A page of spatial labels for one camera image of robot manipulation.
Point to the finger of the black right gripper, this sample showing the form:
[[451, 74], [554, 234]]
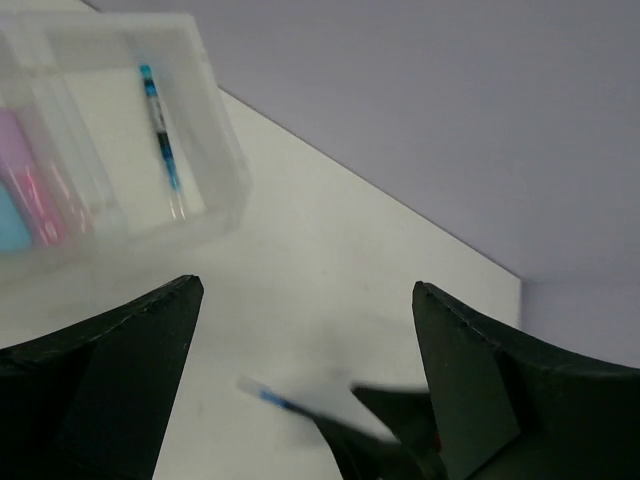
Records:
[[411, 449]]

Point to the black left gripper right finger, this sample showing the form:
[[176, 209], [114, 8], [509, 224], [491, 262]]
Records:
[[510, 406]]

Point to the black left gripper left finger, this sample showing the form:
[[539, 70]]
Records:
[[93, 400]]

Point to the purple highlighter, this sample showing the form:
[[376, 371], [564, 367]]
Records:
[[27, 184]]

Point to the clear three-compartment plastic tray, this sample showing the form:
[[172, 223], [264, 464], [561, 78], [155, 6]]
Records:
[[73, 81]]

